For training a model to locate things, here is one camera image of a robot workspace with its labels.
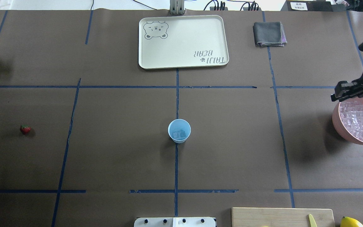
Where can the wooden cutting board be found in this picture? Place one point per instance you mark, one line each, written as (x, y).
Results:
(280, 217)

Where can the ice cubes pile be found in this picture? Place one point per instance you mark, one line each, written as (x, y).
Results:
(351, 116)

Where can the clear ice cube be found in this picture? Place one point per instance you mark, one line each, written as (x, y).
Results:
(179, 134)

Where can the aluminium frame post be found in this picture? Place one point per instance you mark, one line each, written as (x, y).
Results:
(177, 7)

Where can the yellow lemon far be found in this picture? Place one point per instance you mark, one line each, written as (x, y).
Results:
(350, 222)

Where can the pink bowl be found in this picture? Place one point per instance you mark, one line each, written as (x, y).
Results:
(339, 127)

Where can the grey folded cloth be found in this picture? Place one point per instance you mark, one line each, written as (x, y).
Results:
(269, 34)

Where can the light blue cup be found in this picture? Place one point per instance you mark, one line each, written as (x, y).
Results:
(179, 124)

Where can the cream bear tray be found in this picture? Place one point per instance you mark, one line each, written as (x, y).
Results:
(182, 42)

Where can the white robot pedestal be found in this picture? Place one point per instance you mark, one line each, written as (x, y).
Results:
(175, 222)

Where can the black box white label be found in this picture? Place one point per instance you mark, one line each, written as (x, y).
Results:
(307, 5)

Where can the small strawberry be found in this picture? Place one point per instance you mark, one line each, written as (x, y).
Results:
(25, 129)

